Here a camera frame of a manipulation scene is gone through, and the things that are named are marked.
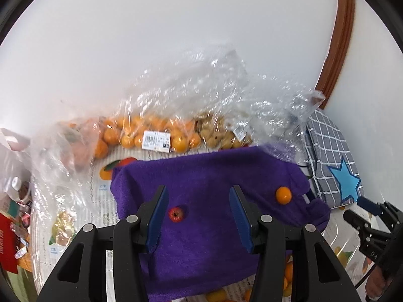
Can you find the pile of orange persimmons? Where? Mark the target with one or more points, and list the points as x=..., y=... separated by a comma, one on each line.
x=82, y=144

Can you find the brown wooden door frame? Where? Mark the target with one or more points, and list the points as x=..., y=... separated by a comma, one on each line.
x=341, y=37

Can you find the white price label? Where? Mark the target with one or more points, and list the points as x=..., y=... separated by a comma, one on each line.
x=241, y=132
x=156, y=141

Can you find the grey checked cushion, blue star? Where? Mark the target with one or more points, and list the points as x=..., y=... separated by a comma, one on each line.
x=327, y=144

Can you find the clear plastic bag with longans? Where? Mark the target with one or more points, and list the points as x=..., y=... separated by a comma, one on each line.
x=217, y=100

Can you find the person's right hand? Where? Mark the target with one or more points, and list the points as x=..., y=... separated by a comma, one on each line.
x=376, y=284

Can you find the small red fruit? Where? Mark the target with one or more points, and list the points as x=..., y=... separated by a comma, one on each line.
x=175, y=214

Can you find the pile of brown longans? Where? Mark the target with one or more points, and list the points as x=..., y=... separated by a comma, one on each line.
x=214, y=133

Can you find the white plastic bag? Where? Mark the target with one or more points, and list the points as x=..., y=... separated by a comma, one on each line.
x=12, y=163

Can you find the small colourful packets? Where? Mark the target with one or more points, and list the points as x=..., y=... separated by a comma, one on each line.
x=20, y=201

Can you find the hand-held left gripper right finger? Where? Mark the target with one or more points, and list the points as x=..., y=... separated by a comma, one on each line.
x=241, y=217

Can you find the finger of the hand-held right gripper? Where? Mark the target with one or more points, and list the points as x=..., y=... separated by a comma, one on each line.
x=366, y=204
x=354, y=218

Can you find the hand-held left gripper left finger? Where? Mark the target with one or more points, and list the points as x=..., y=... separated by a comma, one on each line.
x=157, y=217

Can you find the large empty clear plastic bag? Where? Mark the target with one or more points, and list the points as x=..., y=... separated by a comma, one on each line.
x=280, y=100

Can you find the pile of bagged oranges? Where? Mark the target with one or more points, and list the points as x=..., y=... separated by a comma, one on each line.
x=129, y=132

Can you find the orange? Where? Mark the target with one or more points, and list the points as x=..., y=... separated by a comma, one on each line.
x=283, y=195

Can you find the red packet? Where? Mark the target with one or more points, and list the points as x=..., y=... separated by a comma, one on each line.
x=9, y=245

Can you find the clear plastic bag with persimmons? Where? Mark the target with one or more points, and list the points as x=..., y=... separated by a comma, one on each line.
x=53, y=157

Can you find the purple towel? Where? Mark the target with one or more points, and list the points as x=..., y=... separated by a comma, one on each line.
x=204, y=179

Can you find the clear plastic bag with oranges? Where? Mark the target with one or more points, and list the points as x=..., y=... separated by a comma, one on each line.
x=151, y=110

